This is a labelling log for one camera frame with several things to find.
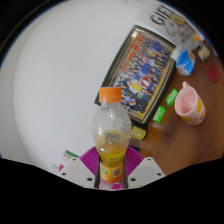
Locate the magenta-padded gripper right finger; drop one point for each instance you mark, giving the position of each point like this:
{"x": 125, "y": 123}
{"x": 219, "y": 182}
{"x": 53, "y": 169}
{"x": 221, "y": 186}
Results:
{"x": 143, "y": 170}

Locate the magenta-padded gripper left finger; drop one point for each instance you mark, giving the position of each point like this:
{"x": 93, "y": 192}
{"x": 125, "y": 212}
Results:
{"x": 80, "y": 168}

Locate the orange-capped yellow drink bottle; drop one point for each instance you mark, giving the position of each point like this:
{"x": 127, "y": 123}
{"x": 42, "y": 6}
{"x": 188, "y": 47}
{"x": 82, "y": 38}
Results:
{"x": 111, "y": 133}

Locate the amber pump bottle yellow label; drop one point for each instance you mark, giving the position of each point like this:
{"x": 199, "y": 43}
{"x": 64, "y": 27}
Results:
{"x": 138, "y": 132}

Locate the pink mug with yellow spots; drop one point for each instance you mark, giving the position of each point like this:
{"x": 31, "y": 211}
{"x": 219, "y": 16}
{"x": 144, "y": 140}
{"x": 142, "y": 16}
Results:
{"x": 190, "y": 106}

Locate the framed group photo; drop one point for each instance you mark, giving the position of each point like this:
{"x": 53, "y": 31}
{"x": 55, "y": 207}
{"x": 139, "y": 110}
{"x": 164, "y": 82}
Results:
{"x": 143, "y": 73}

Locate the blue tissue pack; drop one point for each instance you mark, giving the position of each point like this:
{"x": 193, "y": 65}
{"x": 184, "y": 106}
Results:
{"x": 186, "y": 61}

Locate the flat round red coaster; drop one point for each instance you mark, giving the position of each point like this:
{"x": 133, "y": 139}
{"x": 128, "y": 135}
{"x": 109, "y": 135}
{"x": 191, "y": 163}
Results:
{"x": 213, "y": 74}

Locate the colourful puzzle cube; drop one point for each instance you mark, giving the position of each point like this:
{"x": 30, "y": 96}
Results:
{"x": 204, "y": 53}

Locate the white paper gift bag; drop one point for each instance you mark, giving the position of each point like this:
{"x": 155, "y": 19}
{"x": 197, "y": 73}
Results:
{"x": 166, "y": 20}

